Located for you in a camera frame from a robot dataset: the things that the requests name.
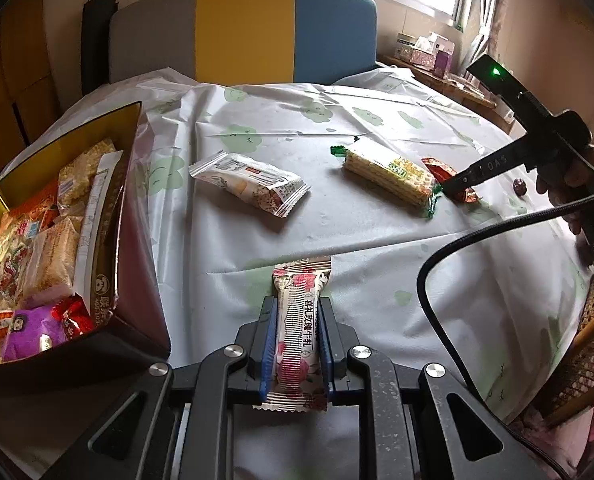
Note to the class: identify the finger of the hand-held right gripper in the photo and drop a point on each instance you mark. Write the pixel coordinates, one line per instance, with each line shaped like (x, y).
(457, 186)

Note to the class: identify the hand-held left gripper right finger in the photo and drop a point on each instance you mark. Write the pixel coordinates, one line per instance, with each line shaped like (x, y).
(327, 355)

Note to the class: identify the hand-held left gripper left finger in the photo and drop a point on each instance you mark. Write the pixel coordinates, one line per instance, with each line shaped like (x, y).
(267, 355)

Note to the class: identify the rose print snack packet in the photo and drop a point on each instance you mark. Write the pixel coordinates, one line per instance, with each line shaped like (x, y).
(297, 320)

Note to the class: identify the maroon gift box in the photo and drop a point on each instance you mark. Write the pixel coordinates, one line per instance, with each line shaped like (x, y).
(137, 260)

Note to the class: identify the red foil candy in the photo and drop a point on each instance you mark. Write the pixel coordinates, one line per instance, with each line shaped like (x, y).
(74, 317)

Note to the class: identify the long white gold packet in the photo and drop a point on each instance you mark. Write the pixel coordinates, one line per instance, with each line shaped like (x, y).
(99, 240)

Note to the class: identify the clear crumbly cake packet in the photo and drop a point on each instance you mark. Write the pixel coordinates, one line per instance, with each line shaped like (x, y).
(52, 255)
(84, 170)

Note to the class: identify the purple snack packet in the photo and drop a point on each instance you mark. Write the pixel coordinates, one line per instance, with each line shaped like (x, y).
(29, 335)

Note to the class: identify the person's right hand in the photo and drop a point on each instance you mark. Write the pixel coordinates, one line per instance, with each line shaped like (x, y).
(559, 187)

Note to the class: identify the red date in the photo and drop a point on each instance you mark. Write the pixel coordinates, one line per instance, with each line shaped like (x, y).
(519, 186)

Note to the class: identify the cracker packet with green ends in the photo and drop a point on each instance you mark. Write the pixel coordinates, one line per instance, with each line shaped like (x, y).
(387, 170)

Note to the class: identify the cloud print tablecloth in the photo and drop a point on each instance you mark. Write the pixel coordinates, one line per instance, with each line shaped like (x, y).
(377, 285)

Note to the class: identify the wooden side table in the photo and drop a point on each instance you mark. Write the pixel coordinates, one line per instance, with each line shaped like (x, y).
(457, 85)

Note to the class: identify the small purple box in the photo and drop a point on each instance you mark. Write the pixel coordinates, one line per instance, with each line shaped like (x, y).
(444, 63)

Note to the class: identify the beige curtain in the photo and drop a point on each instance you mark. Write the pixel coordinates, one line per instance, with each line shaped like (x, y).
(492, 15)

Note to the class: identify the small white box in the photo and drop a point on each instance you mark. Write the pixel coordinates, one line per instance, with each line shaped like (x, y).
(439, 41)

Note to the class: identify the green white box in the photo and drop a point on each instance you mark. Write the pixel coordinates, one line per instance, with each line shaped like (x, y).
(404, 45)

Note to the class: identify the rattan chair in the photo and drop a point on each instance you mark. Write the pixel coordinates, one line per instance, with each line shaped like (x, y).
(587, 340)

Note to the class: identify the grey yellow blue chair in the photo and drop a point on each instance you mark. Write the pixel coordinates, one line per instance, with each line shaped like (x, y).
(247, 30)

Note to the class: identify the red patterned snack packet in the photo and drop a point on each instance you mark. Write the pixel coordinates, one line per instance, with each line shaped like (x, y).
(7, 265)

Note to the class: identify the black chair back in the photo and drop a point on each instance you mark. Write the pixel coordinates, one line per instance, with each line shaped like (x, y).
(97, 40)

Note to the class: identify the brown wooden cabinet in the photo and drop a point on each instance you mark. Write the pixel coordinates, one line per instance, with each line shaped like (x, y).
(12, 60)

